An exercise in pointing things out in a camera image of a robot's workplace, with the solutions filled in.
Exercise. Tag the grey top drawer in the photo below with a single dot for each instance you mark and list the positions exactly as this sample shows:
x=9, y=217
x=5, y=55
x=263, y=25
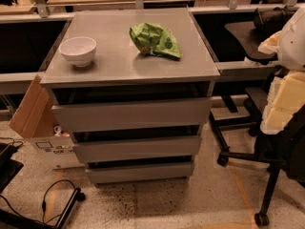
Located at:
x=133, y=115

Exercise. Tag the grey drawer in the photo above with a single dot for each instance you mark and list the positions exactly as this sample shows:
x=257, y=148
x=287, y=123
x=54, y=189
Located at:
x=133, y=115
x=137, y=148
x=140, y=172

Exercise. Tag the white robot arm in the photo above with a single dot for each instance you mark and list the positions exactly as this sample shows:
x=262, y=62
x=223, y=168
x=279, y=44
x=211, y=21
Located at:
x=287, y=94

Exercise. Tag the grey drawer cabinet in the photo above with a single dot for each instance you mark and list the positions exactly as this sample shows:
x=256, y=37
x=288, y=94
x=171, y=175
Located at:
x=119, y=73

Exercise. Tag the grey middle drawer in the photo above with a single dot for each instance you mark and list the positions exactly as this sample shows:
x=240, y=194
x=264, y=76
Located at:
x=137, y=148

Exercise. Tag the grey bottom drawer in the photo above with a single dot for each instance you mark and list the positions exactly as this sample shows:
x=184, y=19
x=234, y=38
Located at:
x=140, y=172

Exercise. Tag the green chip bag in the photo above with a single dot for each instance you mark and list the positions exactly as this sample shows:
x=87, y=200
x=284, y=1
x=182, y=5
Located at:
x=154, y=40

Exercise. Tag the white ceramic bowl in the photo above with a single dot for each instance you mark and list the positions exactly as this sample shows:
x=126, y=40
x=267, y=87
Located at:
x=78, y=51

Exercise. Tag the brown cardboard box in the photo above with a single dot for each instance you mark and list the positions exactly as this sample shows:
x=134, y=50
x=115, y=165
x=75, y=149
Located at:
x=35, y=122

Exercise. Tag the black office chair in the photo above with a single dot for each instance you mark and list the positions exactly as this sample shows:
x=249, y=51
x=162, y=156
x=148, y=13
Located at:
x=283, y=151

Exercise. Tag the black bag on desk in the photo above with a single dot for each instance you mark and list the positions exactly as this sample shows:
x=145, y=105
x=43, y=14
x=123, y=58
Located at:
x=272, y=20

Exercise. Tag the black equipment left edge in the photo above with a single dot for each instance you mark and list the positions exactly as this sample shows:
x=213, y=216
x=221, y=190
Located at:
x=9, y=168

